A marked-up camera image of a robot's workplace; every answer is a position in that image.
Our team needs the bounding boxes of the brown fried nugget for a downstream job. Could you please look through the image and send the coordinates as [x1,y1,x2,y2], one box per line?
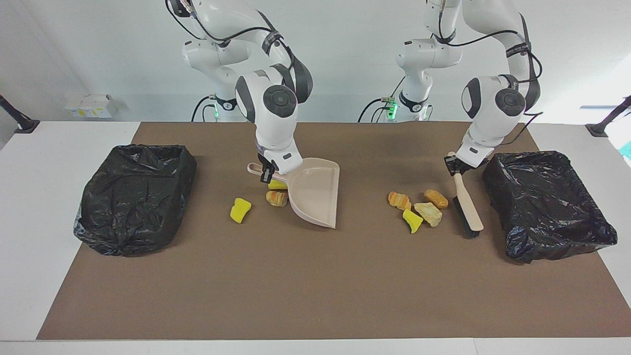
[424,189,450,210]

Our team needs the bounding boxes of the beige hand brush black bristles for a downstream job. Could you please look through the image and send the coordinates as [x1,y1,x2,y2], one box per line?
[447,151,484,239]

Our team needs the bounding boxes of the pale stone-like bread chunk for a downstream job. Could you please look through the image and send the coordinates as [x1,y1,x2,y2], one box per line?
[414,202,443,228]

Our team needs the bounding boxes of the beige plastic dustpan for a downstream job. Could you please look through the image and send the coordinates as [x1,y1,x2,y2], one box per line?
[247,158,341,229]

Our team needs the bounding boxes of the long striped croissant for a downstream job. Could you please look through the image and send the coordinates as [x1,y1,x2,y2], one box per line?
[387,191,412,212]

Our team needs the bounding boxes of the yellow wedge sponge piece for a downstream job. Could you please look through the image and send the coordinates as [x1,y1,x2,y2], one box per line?
[402,209,424,234]

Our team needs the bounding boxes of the black bag lined bin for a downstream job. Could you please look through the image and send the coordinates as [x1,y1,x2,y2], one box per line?
[73,143,198,257]
[482,150,618,265]

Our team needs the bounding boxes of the brown table mat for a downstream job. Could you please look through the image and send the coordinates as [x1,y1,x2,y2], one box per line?
[36,122,631,341]

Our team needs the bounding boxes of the white cardboard box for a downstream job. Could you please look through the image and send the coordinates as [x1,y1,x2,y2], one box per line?
[65,93,119,119]

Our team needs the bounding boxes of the black right base cable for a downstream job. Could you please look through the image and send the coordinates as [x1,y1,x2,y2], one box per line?
[191,95,218,123]

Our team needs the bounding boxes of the black base cable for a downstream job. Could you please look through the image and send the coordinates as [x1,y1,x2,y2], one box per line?
[358,75,408,123]
[191,95,218,123]

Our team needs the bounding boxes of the black left base cable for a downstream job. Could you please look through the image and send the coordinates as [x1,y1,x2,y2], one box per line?
[358,75,408,123]

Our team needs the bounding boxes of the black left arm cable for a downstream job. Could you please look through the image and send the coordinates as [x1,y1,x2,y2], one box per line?
[431,0,544,146]

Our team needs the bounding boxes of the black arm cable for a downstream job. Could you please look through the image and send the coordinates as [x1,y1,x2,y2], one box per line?
[165,0,297,67]
[431,0,544,146]

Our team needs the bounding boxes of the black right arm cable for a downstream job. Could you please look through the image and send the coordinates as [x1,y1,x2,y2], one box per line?
[165,0,297,67]

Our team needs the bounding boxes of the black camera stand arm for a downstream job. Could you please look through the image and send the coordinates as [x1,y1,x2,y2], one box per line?
[585,96,631,138]
[0,94,40,134]

